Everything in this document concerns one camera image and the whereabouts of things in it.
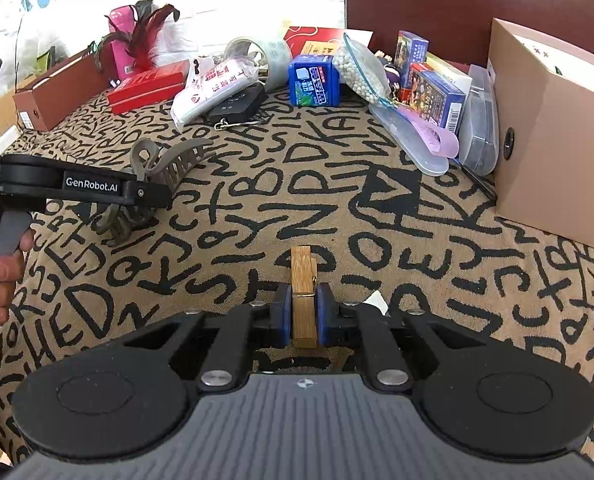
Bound grey clear plastic case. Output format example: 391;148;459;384
458;64;500;176

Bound long brown open box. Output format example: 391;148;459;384
13;47;120;133

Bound red white flat box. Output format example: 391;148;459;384
283;26;373;58

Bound long clear plastic case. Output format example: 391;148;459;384
369;100;450;176

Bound letter-printed tablecloth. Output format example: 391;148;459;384
0;80;594;480

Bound white tissue packet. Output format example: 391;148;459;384
171;57;259;131

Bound black pen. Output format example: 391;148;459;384
460;160;498;202

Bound black handheld remote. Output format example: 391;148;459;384
208;85;268;131

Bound zip bag of white beads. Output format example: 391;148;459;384
331;33;393;106

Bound green bag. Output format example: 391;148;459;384
37;45;72;73

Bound brown cardboard box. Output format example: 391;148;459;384
487;17;594;256

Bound small doll figure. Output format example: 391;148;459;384
377;50;404;92

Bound cream flat box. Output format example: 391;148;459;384
425;51;473;92

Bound red card box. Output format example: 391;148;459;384
399;62;433;103

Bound blue printed box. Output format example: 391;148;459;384
288;54;340;107

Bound pink bottle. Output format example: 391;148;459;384
108;5;136;81

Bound wooden clothespin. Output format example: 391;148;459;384
291;246;319;350

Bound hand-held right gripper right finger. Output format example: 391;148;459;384
316;282;480;392

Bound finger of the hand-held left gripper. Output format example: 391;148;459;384
52;165;174;209

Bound clear tape roll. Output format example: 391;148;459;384
224;36;294;93

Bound small yellow packet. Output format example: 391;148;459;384
302;40;339;57

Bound large blue card box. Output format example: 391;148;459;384
419;70;467;131

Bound purple plastic shoehorn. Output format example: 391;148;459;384
397;107;460;161

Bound slim blue card box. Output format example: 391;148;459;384
394;30;430;68

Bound dark brown board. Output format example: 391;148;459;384
343;0;594;76

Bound person's left hand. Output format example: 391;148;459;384
0;229;36;326

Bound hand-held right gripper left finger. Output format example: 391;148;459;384
124;284;294;391

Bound white paper scrap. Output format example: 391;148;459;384
362;290;391;316

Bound red feather toy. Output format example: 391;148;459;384
92;0;182;78

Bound taupe hair claw clip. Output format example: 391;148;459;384
94;139;215;246

